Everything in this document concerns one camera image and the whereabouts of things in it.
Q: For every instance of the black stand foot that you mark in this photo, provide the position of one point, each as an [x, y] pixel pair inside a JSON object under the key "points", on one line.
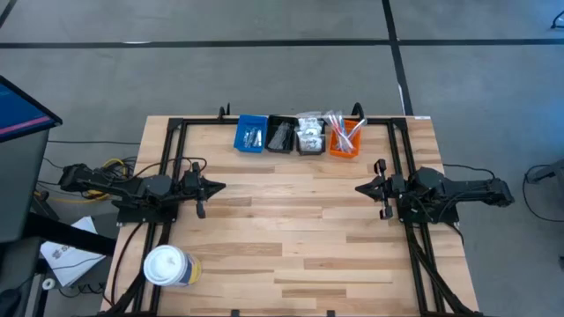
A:
{"points": [[558, 19]]}

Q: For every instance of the black stand frame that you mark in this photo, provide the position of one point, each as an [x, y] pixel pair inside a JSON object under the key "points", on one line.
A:
{"points": [[66, 235]]}

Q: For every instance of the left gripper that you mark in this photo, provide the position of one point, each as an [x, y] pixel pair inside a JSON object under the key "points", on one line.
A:
{"points": [[200, 207]]}

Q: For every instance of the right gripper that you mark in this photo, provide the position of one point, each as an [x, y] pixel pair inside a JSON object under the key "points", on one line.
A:
{"points": [[386, 207]]}

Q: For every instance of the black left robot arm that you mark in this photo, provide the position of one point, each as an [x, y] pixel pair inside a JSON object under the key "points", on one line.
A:
{"points": [[132, 187]]}

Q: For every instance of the bagged blue toothbrush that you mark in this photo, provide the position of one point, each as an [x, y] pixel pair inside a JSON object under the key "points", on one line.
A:
{"points": [[346, 141], [331, 121], [356, 127]]}

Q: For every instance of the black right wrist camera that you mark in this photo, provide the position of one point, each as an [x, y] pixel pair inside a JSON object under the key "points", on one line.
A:
{"points": [[398, 185]]}

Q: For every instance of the orange plastic bin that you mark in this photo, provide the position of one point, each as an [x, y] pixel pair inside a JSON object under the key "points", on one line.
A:
{"points": [[335, 152]]}

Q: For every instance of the bagged white puff black print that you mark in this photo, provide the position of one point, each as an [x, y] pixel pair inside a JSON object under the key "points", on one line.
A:
{"points": [[308, 118]]}

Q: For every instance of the white tape roll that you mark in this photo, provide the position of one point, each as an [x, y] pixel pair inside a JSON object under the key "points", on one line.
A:
{"points": [[48, 283]]}

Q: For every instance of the monitor with blue screen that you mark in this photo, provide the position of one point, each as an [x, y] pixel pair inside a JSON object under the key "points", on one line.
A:
{"points": [[22, 176]]}

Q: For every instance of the blue plastic bin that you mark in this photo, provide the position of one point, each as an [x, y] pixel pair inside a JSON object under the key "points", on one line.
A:
{"points": [[240, 147]]}

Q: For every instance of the black table clamp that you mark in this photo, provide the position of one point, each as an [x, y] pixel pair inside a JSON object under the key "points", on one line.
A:
{"points": [[358, 111], [224, 112]]}

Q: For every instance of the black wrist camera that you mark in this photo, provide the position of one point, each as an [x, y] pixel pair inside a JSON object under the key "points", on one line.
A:
{"points": [[190, 181], [398, 185]]}

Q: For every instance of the bagged cotton swabs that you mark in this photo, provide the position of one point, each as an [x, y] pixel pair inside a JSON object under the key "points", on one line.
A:
{"points": [[309, 133]]}

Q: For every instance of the white printed paper sheet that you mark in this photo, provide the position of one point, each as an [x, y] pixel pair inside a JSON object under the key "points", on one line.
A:
{"points": [[70, 260]]}

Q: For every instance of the bagged cotton balls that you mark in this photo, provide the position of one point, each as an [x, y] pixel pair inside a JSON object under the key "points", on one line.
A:
{"points": [[309, 126]]}

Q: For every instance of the bagged black comb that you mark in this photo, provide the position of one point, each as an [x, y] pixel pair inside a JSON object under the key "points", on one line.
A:
{"points": [[287, 131], [283, 140], [278, 131], [273, 141]]}

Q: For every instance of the black aluminium table frame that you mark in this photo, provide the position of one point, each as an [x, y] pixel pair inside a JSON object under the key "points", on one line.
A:
{"points": [[169, 145]]}

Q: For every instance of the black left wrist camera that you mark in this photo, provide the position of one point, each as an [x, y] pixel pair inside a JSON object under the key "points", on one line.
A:
{"points": [[190, 181]]}

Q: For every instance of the bagged white cotton pads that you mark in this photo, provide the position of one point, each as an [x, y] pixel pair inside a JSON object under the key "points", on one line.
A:
{"points": [[310, 144]]}

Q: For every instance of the black plastic bin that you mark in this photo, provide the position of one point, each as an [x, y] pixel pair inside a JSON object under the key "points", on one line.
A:
{"points": [[297, 152], [269, 120]]}

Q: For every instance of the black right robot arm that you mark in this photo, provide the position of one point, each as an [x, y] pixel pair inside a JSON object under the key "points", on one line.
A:
{"points": [[462, 191]]}

